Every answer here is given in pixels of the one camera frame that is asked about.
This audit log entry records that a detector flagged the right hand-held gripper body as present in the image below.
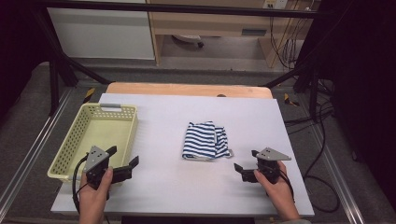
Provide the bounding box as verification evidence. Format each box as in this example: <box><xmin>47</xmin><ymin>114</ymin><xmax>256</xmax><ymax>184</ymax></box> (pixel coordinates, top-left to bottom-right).
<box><xmin>255</xmin><ymin>147</ymin><xmax>292</xmax><ymax>185</ymax></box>

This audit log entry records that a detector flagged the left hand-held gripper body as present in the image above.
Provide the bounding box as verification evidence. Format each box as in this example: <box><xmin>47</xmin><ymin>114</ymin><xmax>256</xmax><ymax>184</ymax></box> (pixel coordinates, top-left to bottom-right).
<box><xmin>83</xmin><ymin>145</ymin><xmax>110</xmax><ymax>191</ymax></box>

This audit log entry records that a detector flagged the yellow perforated plastic basket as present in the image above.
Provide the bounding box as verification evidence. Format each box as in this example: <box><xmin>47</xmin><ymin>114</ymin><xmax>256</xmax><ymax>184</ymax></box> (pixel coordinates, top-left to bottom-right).
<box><xmin>47</xmin><ymin>103</ymin><xmax>139</xmax><ymax>184</ymax></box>

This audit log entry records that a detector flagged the blue white striped cloth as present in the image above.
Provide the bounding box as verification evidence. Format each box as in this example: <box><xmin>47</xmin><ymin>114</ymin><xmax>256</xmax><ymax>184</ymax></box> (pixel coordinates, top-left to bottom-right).
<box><xmin>181</xmin><ymin>120</ymin><xmax>234</xmax><ymax>161</ymax></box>

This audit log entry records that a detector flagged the person's right hand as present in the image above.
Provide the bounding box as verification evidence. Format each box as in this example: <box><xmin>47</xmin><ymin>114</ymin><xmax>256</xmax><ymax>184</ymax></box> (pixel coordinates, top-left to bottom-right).
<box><xmin>253</xmin><ymin>161</ymin><xmax>296</xmax><ymax>209</ymax></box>

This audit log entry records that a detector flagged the person's left hand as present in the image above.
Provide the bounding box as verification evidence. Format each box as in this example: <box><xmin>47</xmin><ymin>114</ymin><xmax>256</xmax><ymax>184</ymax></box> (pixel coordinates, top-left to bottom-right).
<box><xmin>78</xmin><ymin>166</ymin><xmax>114</xmax><ymax>206</ymax></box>

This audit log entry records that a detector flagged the white board sheet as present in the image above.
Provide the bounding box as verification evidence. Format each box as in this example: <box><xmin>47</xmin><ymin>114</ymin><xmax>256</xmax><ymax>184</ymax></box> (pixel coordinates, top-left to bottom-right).
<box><xmin>50</xmin><ymin>92</ymin><xmax>316</xmax><ymax>217</ymax></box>

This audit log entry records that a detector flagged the yellow black tape marker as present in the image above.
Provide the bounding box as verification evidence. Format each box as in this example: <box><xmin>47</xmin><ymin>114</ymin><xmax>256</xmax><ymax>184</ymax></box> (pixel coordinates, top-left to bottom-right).
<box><xmin>283</xmin><ymin>92</ymin><xmax>301</xmax><ymax>107</ymax></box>
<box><xmin>82</xmin><ymin>87</ymin><xmax>96</xmax><ymax>105</ymax></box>

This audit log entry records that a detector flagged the light wooden table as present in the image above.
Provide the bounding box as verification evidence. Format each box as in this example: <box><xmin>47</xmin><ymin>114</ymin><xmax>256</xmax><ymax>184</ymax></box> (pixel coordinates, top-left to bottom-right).
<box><xmin>106</xmin><ymin>81</ymin><xmax>274</xmax><ymax>100</ymax></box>

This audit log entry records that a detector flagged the white cabinet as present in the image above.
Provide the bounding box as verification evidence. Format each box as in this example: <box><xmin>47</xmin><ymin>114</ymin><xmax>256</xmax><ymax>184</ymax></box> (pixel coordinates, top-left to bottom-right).
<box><xmin>47</xmin><ymin>0</ymin><xmax>156</xmax><ymax>61</ymax></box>

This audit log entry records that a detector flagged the light wooden desk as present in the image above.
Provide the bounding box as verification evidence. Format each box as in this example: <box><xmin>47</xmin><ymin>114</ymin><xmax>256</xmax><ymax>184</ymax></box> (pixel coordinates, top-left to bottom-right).
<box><xmin>146</xmin><ymin>0</ymin><xmax>321</xmax><ymax>68</ymax></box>

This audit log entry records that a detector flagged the white chair base with caster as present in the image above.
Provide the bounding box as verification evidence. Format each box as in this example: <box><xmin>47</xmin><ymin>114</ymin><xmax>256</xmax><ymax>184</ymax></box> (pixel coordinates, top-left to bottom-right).
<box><xmin>172</xmin><ymin>34</ymin><xmax>205</xmax><ymax>49</ymax></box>

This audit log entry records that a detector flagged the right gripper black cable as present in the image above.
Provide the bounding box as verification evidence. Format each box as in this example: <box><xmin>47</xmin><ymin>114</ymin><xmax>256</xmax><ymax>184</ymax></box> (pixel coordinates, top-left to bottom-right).
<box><xmin>278</xmin><ymin>170</ymin><xmax>296</xmax><ymax>200</ymax></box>

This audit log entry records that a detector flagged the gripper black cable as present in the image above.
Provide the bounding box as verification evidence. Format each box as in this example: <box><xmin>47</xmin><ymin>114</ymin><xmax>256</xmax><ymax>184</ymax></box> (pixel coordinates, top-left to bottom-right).
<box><xmin>278</xmin><ymin>170</ymin><xmax>296</xmax><ymax>200</ymax></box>
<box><xmin>71</xmin><ymin>154</ymin><xmax>91</xmax><ymax>216</ymax></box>

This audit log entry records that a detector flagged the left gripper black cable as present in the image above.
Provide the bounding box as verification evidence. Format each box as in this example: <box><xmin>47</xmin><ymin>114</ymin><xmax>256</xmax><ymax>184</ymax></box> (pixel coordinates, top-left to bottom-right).
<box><xmin>71</xmin><ymin>154</ymin><xmax>91</xmax><ymax>216</ymax></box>

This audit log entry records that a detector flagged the black floor cable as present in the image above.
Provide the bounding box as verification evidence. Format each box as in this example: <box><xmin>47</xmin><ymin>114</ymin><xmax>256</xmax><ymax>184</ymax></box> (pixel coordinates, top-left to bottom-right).
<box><xmin>283</xmin><ymin>80</ymin><xmax>341</xmax><ymax>215</ymax></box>

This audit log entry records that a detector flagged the aluminium rail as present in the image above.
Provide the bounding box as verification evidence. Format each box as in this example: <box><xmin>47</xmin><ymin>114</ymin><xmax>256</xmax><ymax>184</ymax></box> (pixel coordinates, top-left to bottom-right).
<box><xmin>306</xmin><ymin>122</ymin><xmax>366</xmax><ymax>224</ymax></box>
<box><xmin>0</xmin><ymin>88</ymin><xmax>75</xmax><ymax>214</ymax></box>

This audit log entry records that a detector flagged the hanging black cable bundle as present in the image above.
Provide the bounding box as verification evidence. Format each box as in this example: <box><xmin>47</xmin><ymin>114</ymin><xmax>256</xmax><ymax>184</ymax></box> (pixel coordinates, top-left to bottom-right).
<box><xmin>268</xmin><ymin>12</ymin><xmax>307</xmax><ymax>70</ymax></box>

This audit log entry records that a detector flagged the white wall socket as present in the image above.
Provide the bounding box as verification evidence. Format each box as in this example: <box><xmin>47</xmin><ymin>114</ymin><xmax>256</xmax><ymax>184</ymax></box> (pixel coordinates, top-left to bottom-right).
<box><xmin>262</xmin><ymin>0</ymin><xmax>290</xmax><ymax>10</ymax></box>

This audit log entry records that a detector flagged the black metal frame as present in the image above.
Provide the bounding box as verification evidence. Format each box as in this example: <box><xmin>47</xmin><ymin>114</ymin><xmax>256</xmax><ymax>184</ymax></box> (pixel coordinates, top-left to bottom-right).
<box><xmin>31</xmin><ymin>0</ymin><xmax>396</xmax><ymax>117</ymax></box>

